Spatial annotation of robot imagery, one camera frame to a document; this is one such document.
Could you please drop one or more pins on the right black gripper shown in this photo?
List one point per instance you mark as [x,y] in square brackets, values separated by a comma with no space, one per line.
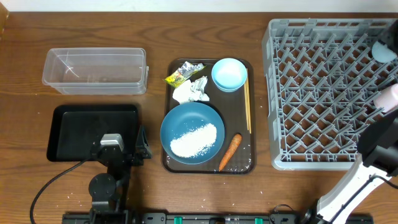
[390,37]

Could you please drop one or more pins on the wooden chopstick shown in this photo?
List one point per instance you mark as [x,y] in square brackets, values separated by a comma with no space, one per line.
[249,110]
[246,105]

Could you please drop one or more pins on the clear plastic bin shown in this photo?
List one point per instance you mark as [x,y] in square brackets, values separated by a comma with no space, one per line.
[96,71]

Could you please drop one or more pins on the dark blue plate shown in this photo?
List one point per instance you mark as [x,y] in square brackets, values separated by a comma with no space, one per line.
[185,117]

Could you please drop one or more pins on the orange carrot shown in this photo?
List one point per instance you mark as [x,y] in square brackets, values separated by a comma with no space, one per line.
[234,144]

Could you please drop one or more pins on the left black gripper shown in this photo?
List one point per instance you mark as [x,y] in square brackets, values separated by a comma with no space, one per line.
[143,151]

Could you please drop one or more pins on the white pink cup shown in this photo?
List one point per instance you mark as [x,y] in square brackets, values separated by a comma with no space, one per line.
[387,100]

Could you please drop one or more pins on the crumpled white paper napkin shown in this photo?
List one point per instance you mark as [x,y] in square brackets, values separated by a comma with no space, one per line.
[191,91]

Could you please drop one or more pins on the grey dishwasher rack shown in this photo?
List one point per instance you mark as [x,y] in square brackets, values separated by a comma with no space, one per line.
[322,80]

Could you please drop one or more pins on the black plastic tray bin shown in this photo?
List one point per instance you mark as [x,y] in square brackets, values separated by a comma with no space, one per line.
[76,129]

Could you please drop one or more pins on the light blue bowl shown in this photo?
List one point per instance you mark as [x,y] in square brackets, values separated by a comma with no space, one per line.
[229,74]

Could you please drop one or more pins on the light blue cup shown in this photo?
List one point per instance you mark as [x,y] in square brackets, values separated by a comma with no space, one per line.
[381,53]

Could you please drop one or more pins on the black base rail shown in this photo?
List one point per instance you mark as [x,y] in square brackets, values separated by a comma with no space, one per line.
[161,218]

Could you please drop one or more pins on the dark brown serving tray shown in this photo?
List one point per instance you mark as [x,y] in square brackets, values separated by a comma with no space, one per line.
[231,108]

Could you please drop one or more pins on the white rice pile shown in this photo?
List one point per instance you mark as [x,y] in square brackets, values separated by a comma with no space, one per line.
[194,143]

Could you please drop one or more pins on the yellow silver snack wrapper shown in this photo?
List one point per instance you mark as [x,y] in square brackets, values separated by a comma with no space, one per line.
[183,73]

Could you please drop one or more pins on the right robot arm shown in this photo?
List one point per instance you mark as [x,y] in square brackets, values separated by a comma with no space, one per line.
[375,165]

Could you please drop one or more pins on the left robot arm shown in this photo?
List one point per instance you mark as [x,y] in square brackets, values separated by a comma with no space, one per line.
[109,190]

